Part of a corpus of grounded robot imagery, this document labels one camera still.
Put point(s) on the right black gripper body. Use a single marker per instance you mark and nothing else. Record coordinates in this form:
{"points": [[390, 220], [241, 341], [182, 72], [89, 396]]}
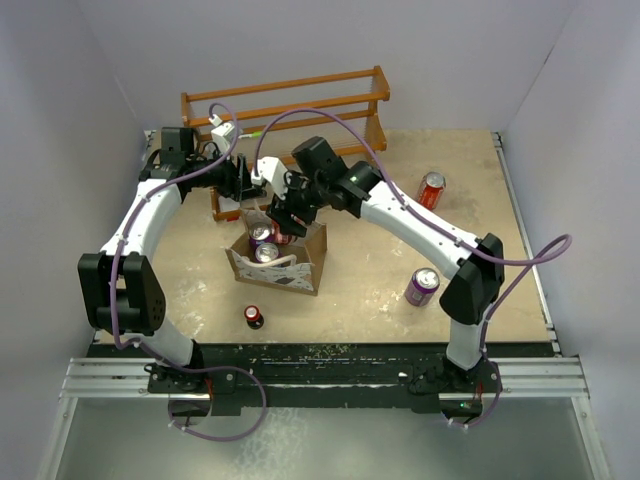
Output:
{"points": [[304, 197]]}

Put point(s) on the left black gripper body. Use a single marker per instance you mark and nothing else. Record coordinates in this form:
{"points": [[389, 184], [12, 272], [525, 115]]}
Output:
{"points": [[221, 179]]}

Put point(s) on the purple can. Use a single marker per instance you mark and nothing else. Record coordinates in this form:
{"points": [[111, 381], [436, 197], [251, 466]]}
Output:
{"points": [[421, 287], [267, 252], [260, 233]]}

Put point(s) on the red cola can front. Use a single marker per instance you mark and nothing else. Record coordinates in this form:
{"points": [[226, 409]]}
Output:
{"points": [[281, 238]]}

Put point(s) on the red cola can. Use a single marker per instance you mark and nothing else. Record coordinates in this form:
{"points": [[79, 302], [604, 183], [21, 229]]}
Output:
{"points": [[431, 189], [281, 238]]}

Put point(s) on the canvas tote bag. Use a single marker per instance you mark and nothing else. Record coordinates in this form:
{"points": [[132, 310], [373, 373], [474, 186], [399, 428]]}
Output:
{"points": [[299, 268]]}

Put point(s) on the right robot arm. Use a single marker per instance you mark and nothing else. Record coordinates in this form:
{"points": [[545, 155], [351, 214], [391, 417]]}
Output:
{"points": [[471, 265]]}

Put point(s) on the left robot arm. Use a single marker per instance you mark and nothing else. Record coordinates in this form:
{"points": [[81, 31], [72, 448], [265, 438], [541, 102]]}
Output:
{"points": [[122, 295]]}

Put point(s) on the white box under rack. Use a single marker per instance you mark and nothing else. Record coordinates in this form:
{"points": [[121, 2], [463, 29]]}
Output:
{"points": [[227, 205]]}

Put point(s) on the green-capped marker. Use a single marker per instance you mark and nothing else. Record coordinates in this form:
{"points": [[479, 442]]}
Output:
{"points": [[252, 135]]}

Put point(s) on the orange wooden rack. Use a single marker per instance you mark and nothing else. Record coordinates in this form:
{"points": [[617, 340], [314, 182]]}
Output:
{"points": [[353, 96]]}

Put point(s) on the small red-capped dark bottle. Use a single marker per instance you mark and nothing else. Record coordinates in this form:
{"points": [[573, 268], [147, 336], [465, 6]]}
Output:
{"points": [[253, 317]]}

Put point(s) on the red cola can back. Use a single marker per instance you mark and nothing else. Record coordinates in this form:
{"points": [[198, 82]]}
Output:
{"points": [[431, 189]]}

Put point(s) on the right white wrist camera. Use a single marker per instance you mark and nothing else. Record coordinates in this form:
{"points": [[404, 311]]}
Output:
{"points": [[271, 171]]}

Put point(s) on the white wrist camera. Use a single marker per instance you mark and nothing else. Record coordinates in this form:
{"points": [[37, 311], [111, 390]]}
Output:
{"points": [[223, 134], [271, 171]]}

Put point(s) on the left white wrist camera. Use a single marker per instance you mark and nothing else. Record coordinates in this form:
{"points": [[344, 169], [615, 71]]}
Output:
{"points": [[223, 134]]}

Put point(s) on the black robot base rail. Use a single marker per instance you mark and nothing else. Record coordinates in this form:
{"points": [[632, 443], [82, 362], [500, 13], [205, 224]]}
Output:
{"points": [[409, 376]]}

